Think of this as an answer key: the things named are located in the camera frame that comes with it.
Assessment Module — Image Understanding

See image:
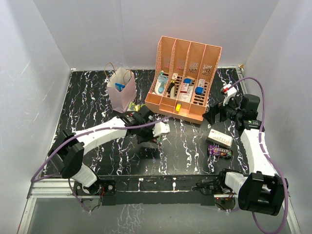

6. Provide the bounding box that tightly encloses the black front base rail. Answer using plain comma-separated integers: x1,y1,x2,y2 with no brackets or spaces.
73,174,247,207

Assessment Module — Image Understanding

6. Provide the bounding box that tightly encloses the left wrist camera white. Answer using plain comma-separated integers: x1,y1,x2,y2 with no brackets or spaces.
152,121,170,137

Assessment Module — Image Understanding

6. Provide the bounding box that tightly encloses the orange desk file organizer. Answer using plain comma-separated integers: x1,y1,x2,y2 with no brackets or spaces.
145,36,222,124

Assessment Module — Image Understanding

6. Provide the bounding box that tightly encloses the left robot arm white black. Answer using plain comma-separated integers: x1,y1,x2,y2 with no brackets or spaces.
48,105,156,195

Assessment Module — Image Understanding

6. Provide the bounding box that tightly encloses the purple cable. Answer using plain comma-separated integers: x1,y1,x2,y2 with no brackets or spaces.
226,77,290,234
30,116,173,213

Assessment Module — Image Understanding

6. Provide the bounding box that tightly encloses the black yellow utility knife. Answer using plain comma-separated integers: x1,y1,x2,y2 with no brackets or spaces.
167,80,176,98

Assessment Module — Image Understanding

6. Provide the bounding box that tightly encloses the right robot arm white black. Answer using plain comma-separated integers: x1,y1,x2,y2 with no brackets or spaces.
203,94,288,216

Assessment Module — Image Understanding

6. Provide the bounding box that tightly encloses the white rectangular box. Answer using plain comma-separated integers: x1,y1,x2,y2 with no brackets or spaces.
207,129,233,148

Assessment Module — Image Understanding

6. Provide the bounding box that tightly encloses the pale pink paper bag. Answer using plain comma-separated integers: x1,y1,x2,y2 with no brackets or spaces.
104,62,137,113

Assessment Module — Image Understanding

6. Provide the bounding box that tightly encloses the blue M&M's packet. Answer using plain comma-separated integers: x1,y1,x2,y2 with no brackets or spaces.
115,83,126,92

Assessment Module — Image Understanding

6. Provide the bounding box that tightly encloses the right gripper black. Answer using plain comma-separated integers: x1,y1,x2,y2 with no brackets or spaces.
202,95,243,125

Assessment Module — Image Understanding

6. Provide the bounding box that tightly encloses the green candy packet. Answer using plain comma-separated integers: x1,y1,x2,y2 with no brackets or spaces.
127,101,145,112

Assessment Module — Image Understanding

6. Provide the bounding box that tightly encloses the aluminium frame rail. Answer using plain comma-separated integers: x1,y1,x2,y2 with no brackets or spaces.
17,177,302,234

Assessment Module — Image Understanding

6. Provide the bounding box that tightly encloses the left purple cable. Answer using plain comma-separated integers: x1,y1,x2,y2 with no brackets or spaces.
30,116,173,213

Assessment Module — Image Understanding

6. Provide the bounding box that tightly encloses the purple M&M's packet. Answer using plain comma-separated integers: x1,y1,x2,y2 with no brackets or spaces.
208,145,233,159
154,136,164,144

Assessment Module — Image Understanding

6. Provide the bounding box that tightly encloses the light blue tape dispenser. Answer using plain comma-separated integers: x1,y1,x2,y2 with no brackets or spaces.
155,71,168,95

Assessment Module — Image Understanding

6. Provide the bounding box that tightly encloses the small yellow box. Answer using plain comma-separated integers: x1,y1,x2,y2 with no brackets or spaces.
175,103,181,113

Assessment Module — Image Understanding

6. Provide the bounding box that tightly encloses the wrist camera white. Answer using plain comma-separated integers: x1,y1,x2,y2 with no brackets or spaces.
220,84,237,106
152,121,170,137

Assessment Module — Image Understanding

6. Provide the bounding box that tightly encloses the blue white item pack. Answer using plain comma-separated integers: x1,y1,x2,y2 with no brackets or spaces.
195,79,207,96

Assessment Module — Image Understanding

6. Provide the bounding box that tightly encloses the white plastic packet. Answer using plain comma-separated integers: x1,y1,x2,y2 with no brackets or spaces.
178,93,192,102

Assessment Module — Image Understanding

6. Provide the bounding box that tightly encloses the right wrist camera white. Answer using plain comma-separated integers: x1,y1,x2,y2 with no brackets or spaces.
220,84,237,106

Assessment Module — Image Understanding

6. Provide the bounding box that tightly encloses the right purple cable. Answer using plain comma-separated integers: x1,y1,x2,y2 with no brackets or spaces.
226,77,290,234

